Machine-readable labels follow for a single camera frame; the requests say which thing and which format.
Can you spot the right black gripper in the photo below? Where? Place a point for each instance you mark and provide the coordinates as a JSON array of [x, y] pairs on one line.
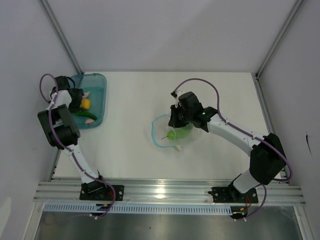
[[174, 122]]

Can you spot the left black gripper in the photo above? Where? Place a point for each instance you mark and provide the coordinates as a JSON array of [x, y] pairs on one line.
[[75, 107]]

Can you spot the yellow toy lemon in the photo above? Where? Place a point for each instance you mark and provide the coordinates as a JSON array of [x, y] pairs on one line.
[[85, 104]]

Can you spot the green toy bell pepper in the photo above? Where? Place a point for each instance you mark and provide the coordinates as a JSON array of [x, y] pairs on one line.
[[171, 135]]

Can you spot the clear zip top bag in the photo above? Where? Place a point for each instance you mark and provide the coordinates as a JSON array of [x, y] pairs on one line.
[[159, 129]]

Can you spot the light green toy cucumber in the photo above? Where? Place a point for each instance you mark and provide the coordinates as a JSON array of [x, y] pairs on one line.
[[181, 133]]

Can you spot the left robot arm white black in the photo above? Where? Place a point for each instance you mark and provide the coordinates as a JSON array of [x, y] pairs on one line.
[[68, 112]]

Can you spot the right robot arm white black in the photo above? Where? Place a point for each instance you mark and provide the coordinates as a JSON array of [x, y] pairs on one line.
[[266, 154]]

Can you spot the pink toy food piece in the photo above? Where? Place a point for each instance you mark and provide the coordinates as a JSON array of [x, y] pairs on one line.
[[88, 121]]

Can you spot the purple toy eggplant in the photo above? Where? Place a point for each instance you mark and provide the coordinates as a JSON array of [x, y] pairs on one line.
[[86, 95]]

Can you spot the dark green toy chili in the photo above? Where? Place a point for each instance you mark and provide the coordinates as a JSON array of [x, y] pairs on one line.
[[86, 114]]

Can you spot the teal plastic bin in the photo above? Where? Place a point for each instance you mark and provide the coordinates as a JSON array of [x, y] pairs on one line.
[[96, 84]]

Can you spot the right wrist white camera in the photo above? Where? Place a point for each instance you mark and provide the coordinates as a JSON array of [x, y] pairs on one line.
[[176, 94]]

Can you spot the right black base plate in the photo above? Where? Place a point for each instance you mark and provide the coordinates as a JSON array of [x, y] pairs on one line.
[[223, 194]]

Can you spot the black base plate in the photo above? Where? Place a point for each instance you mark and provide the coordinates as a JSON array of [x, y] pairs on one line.
[[223, 194], [117, 192]]

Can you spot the left aluminium frame post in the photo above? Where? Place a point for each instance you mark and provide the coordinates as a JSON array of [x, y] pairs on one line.
[[56, 27]]

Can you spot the aluminium frame post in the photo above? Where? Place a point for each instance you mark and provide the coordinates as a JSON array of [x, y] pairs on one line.
[[56, 27], [280, 36]]

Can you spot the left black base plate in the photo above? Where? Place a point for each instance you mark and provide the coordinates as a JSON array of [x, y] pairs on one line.
[[117, 192]]

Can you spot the aluminium mounting rail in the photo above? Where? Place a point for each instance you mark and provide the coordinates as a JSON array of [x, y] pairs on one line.
[[167, 191]]

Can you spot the white slotted cable duct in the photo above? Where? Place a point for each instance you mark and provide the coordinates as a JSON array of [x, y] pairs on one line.
[[130, 208]]

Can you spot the right aluminium frame post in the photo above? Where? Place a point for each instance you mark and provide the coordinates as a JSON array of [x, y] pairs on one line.
[[280, 36]]

